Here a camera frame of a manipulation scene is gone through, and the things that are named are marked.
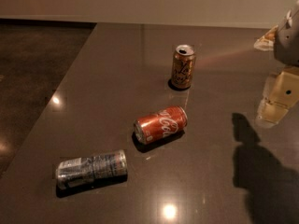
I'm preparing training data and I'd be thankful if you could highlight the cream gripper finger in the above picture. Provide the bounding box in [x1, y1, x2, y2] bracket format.
[256, 66, 299, 125]
[253, 25, 278, 51]

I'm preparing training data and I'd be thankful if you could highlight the red coke can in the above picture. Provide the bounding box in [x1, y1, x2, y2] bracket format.
[134, 105, 188, 145]

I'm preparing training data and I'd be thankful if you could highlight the orange upright soda can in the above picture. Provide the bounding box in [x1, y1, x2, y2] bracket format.
[171, 44, 196, 90]

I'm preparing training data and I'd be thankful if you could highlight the silver blue energy drink can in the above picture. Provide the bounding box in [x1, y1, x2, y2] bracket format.
[55, 149, 128, 190]

